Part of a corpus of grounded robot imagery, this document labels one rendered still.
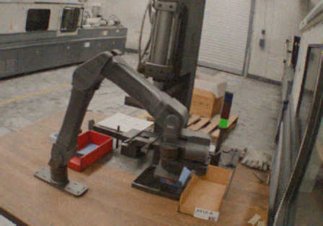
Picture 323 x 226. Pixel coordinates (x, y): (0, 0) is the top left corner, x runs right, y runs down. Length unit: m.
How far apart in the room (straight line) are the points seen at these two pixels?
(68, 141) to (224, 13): 9.74
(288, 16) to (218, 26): 2.54
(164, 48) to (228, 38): 9.29
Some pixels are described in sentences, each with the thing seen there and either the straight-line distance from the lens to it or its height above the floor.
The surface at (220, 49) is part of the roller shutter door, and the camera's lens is 10.45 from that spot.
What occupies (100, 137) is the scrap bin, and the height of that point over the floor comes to 0.94.
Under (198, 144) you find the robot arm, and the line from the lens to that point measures 0.79.
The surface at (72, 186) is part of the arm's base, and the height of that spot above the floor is 0.91.
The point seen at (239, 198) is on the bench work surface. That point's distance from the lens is 1.09.
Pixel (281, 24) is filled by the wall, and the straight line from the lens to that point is 10.27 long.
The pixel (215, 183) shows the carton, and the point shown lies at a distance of 1.15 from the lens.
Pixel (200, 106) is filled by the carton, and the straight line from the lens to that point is 4.56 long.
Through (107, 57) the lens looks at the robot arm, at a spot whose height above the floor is 1.33.
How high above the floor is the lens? 1.45
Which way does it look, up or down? 16 degrees down
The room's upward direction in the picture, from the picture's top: 8 degrees clockwise
